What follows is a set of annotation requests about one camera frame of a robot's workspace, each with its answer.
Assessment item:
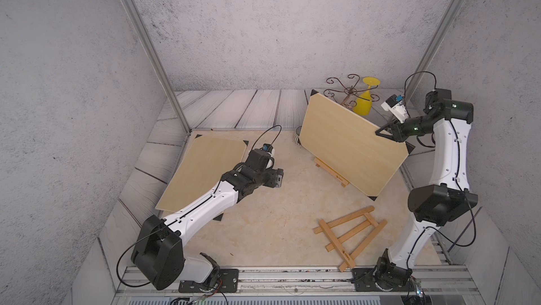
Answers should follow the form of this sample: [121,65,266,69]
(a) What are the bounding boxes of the wooden board black corners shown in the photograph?
[300,90,415,198]
[156,133,248,214]

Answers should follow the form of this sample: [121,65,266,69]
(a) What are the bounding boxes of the small wooden easel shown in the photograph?
[314,157,349,187]

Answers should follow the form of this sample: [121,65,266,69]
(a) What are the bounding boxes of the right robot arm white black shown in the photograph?
[372,89,478,292]

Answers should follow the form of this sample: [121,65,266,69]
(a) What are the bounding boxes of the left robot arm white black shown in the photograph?
[131,144,283,290]

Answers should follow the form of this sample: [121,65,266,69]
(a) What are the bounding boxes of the yellow plastic wine glass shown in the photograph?
[352,77,380,116]

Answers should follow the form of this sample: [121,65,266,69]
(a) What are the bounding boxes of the metal scroll stand dark base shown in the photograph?
[323,73,380,110]

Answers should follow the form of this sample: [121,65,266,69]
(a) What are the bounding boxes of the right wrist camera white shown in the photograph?
[381,94,410,123]

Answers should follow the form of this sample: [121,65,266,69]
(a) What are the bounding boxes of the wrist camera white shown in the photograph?
[381,94,410,123]
[261,143,275,169]

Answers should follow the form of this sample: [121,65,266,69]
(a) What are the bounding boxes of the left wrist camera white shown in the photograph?
[261,143,275,169]

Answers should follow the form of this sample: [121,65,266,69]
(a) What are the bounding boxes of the left camera black cable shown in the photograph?
[250,125,283,151]

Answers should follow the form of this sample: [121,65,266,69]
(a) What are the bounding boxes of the camera black cable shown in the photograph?
[250,125,283,151]
[403,71,438,103]

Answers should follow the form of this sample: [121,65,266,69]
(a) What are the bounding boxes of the right camera black cable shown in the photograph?
[403,71,438,103]

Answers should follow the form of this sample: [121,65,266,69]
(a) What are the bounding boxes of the right metal frame post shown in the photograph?
[403,0,466,117]

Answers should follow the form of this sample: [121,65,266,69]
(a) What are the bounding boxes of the metal frame post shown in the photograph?
[403,0,466,117]
[121,0,192,134]

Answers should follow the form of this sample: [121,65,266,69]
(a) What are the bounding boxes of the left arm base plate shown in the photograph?
[178,268,240,293]

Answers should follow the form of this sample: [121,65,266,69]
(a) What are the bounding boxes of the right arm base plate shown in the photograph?
[350,268,416,292]

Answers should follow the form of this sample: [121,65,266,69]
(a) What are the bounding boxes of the aluminium mounting rail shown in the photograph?
[112,265,499,304]

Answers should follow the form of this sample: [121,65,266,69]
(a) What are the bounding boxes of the left metal frame post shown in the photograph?
[121,0,192,134]

